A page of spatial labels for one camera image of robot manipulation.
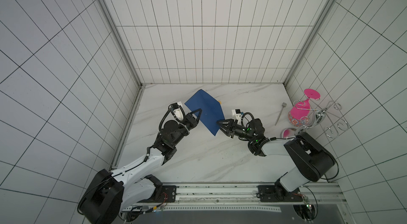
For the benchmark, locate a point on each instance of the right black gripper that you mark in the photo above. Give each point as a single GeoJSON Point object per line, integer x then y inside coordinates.
{"type": "Point", "coordinates": [229, 127]}

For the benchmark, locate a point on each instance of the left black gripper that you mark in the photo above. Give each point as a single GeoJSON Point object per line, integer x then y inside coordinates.
{"type": "Point", "coordinates": [195, 124]}

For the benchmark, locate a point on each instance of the blue paper envelope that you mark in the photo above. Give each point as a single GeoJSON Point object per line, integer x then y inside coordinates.
{"type": "Point", "coordinates": [211, 110]}

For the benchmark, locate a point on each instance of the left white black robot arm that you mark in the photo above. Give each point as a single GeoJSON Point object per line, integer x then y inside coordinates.
{"type": "Point", "coordinates": [111, 192]}

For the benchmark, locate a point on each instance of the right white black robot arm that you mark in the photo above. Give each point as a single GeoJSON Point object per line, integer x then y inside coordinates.
{"type": "Point", "coordinates": [311, 160]}

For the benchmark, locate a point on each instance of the pink wine glass lying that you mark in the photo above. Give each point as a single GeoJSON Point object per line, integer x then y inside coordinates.
{"type": "Point", "coordinates": [289, 133]}

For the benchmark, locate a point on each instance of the pink wine glass upside down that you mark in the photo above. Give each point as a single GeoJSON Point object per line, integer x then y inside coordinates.
{"type": "Point", "coordinates": [298, 115]}

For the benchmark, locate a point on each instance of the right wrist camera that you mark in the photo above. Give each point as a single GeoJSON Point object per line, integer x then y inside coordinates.
{"type": "Point", "coordinates": [237, 114]}

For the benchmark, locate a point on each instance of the aluminium mounting rail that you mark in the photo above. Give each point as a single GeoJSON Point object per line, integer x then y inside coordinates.
{"type": "Point", "coordinates": [224, 194]}

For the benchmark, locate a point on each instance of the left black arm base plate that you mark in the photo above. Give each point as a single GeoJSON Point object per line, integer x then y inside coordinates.
{"type": "Point", "coordinates": [165, 193]}

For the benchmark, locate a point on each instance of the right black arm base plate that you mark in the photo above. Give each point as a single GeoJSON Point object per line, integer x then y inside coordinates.
{"type": "Point", "coordinates": [272, 193]}

